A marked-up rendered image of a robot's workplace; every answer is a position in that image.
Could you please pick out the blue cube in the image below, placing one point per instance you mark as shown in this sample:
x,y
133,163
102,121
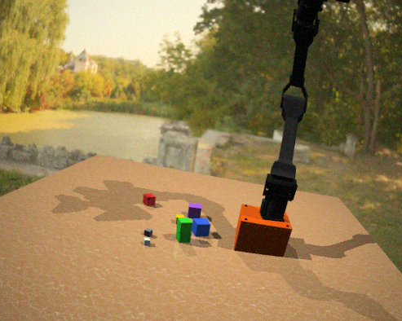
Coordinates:
x,y
200,227

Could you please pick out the green block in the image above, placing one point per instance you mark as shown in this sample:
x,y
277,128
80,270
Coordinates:
x,y
183,237
184,225

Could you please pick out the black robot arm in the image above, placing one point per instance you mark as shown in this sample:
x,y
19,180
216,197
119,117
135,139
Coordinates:
x,y
281,183

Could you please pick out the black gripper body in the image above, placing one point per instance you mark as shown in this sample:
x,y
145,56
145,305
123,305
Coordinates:
x,y
314,6

